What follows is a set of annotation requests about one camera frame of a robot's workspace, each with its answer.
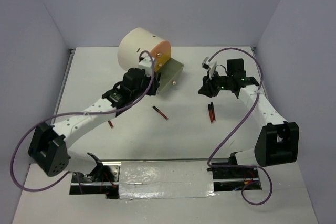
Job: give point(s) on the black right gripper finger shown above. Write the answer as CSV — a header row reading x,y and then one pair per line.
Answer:
x,y
208,91
206,82

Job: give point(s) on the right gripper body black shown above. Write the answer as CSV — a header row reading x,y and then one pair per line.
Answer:
x,y
222,81

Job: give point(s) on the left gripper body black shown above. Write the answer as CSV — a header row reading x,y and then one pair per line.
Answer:
x,y
146,83

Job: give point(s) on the red lip gloss pair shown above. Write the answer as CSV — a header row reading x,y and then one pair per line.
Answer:
x,y
210,113

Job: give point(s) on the cream round drawer organizer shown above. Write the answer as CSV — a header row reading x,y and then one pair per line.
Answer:
x,y
139,40

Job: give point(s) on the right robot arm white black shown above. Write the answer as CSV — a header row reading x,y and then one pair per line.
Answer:
x,y
278,139

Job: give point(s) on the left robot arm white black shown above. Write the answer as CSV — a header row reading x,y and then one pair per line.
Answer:
x,y
50,143

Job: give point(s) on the silver foil tape sheet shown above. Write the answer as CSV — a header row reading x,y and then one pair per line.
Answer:
x,y
164,180

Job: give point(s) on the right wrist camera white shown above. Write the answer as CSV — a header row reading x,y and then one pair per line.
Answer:
x,y
209,66

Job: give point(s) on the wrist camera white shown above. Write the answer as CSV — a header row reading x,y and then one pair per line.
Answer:
x,y
147,63
209,66

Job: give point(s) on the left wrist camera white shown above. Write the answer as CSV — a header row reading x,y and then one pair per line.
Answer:
x,y
147,63

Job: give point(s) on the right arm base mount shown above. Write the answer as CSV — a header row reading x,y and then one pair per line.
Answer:
x,y
233,178

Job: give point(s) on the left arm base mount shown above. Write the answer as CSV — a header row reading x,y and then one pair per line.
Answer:
x,y
96,178

